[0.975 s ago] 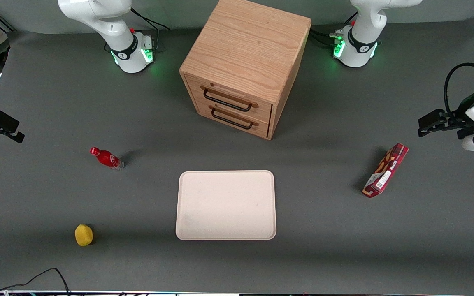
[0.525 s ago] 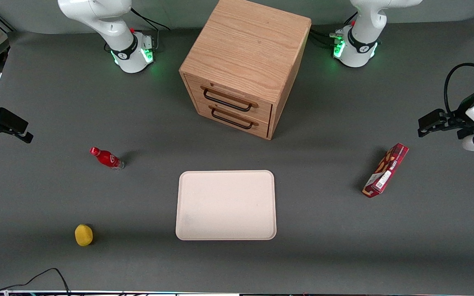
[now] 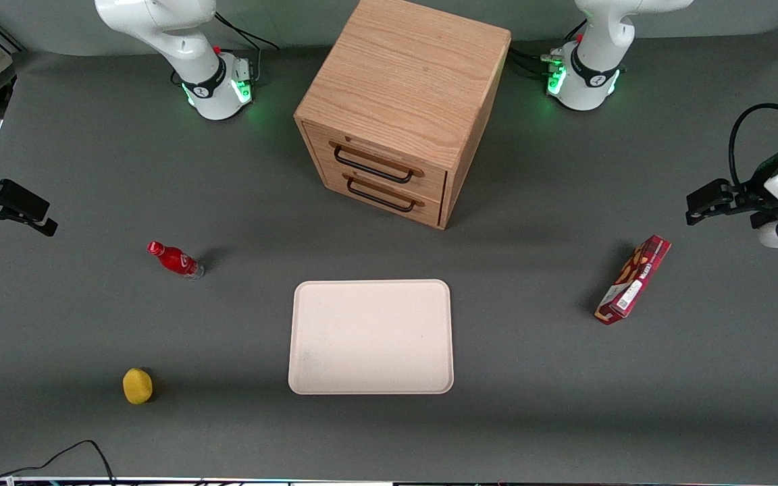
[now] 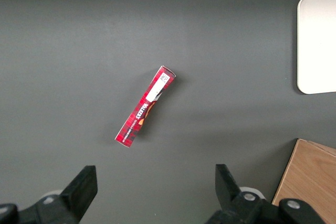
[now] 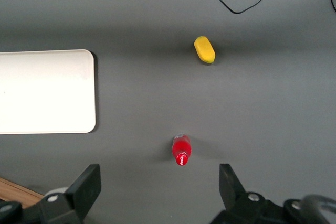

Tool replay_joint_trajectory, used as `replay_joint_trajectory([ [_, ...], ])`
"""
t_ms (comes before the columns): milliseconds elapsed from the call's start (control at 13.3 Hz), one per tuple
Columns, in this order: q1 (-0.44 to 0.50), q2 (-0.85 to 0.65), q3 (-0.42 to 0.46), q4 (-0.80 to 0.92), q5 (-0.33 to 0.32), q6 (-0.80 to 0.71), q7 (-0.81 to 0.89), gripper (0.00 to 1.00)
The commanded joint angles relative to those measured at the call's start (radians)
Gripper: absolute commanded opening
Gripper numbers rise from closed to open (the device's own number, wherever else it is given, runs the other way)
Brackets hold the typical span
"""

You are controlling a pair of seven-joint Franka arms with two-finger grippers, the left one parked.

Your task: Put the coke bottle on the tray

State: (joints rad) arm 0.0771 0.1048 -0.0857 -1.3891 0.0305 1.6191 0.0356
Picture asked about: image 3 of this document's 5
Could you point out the wooden drawer cabinet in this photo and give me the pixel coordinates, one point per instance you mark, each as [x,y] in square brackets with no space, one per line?
[402,67]

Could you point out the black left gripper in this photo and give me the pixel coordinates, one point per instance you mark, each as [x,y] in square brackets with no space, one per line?
[751,198]

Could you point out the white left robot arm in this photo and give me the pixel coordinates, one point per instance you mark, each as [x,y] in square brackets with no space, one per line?
[598,40]

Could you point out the wooden drawer front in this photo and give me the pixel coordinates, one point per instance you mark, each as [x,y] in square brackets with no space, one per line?
[433,185]
[429,212]

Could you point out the red coke bottle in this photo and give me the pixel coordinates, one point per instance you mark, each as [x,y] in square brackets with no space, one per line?
[176,260]

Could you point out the yellow toy mango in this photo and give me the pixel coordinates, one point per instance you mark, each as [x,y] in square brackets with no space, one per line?
[138,386]

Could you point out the red cookie box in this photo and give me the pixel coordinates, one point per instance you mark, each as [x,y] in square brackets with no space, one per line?
[632,280]

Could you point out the beige plastic tray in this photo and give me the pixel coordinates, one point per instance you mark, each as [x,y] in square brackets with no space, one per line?
[369,337]

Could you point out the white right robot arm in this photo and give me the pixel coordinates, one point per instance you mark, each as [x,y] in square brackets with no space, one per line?
[179,40]

